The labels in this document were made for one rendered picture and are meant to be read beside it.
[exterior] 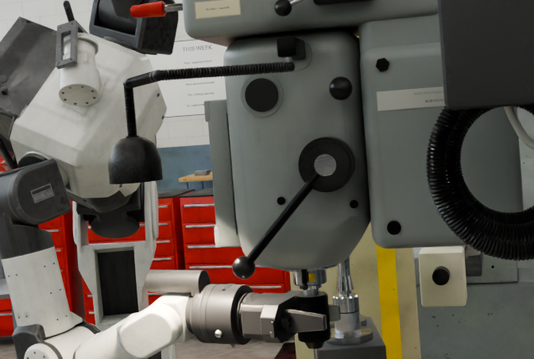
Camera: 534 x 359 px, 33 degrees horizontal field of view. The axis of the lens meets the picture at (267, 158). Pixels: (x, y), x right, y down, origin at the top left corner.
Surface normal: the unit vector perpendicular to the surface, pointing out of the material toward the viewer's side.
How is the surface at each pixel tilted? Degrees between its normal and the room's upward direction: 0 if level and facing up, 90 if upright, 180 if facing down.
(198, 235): 90
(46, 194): 82
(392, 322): 90
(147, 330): 103
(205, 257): 90
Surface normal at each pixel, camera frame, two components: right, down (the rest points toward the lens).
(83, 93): 0.08, 0.87
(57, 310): 0.83, -0.19
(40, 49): -0.01, -0.49
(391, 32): -0.18, 0.07
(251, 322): -0.43, 0.08
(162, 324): -0.40, 0.31
